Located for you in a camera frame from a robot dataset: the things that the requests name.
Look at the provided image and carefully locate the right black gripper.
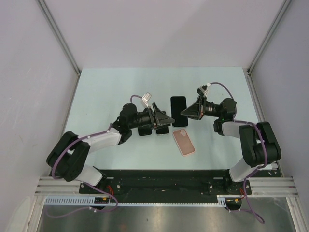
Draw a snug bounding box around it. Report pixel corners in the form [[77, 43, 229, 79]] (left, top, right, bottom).
[[180, 95, 223, 120]]

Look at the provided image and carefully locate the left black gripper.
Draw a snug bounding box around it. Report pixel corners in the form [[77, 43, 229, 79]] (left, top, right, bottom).
[[128, 102, 174, 130]]

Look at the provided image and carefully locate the white-edged black smartphone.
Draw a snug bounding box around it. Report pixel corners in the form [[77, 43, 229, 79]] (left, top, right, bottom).
[[155, 111, 170, 135]]

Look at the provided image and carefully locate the blue-edged black smartphone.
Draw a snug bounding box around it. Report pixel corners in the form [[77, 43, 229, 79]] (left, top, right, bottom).
[[170, 96, 188, 127]]

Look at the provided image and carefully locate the black phone case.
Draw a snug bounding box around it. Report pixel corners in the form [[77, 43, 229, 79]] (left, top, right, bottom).
[[138, 127, 152, 137]]

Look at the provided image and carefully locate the pink phone case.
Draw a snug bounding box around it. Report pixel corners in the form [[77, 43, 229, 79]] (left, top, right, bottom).
[[172, 129, 196, 156]]

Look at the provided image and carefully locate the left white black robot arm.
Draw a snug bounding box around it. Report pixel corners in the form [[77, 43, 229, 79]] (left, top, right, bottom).
[[46, 103, 175, 193]]

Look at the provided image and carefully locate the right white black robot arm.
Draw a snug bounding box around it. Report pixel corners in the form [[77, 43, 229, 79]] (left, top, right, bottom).
[[181, 96, 281, 194]]

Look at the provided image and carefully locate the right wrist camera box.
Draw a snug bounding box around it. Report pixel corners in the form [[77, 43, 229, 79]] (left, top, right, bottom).
[[197, 85, 209, 98]]

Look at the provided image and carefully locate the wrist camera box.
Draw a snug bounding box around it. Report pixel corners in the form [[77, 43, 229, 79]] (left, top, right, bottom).
[[197, 85, 209, 98], [141, 92, 152, 108]]

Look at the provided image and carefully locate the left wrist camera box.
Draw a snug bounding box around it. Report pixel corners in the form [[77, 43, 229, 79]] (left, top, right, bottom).
[[141, 92, 152, 108]]

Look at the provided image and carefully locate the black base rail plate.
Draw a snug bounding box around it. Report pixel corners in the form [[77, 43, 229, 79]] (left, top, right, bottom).
[[49, 168, 282, 211]]

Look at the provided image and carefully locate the right aluminium frame post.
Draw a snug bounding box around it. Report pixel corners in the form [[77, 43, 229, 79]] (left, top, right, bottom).
[[247, 0, 294, 73]]

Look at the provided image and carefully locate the aluminium frame post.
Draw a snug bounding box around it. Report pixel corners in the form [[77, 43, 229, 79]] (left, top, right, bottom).
[[35, 0, 82, 77], [247, 0, 294, 73]]

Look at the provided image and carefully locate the white slotted cable duct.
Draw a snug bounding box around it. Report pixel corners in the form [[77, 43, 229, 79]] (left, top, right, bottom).
[[44, 196, 226, 207]]

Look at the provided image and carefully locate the left aluminium frame post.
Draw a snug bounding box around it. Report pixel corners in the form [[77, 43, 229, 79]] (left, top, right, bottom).
[[35, 0, 82, 77]]

